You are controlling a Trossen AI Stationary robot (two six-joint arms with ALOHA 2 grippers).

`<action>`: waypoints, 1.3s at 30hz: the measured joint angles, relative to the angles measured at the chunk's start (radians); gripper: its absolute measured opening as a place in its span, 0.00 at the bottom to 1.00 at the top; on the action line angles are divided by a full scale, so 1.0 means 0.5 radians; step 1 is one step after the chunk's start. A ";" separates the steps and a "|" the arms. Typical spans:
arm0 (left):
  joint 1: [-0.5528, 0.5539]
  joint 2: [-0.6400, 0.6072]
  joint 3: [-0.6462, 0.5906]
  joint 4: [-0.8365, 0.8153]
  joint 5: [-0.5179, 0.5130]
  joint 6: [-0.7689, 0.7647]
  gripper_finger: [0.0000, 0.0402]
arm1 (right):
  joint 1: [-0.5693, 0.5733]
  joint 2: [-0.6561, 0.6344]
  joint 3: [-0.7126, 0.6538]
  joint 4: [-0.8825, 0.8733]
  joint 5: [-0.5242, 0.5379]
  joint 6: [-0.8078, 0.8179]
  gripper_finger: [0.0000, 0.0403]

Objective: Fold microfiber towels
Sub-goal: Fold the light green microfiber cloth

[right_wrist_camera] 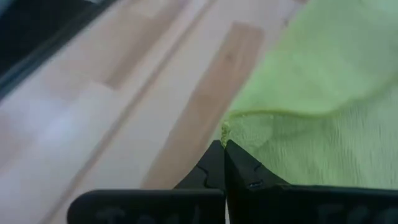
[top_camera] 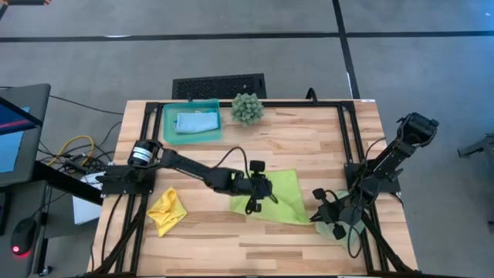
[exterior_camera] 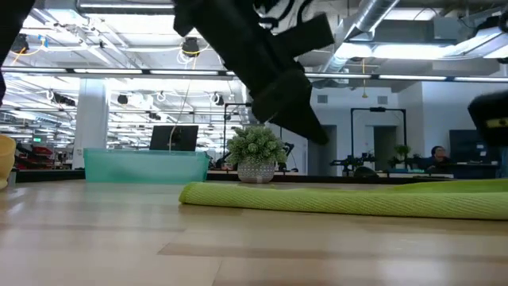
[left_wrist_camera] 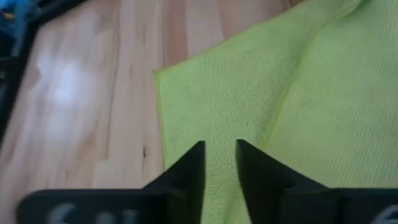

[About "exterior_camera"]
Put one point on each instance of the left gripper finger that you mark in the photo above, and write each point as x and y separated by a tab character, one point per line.
305	35
285	103

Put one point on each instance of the artificial plant in grey pot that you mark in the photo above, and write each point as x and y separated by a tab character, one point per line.
256	147

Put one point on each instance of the person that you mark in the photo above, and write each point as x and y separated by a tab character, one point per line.
436	159

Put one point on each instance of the lime green microfiber towel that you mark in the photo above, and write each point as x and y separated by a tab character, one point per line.
317	200

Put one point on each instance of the black gantry frame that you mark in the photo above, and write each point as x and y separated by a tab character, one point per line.
377	109

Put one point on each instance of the red shelving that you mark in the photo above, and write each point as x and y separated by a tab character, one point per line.
35	157

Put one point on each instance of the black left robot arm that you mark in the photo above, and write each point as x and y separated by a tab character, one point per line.
8	39

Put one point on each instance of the yellow microfiber towel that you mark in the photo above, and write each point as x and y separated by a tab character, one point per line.
6	155

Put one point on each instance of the black aluminium table frame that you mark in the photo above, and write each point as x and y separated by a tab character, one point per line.
43	176

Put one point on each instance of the small green room plant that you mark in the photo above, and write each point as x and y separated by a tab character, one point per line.
402	150

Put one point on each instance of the black computer monitor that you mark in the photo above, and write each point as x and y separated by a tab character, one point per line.
182	138

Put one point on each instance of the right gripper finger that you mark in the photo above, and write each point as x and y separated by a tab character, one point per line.
492	111

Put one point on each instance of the white structural pillar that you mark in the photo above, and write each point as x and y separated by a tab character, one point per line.
91	115

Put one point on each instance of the silver spiral ventilation duct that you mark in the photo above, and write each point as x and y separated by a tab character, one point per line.
369	16

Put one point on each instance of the teal translucent plastic bin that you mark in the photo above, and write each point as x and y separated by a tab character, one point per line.
147	167

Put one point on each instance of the dark screen cabinet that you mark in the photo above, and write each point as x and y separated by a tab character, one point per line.
472	147

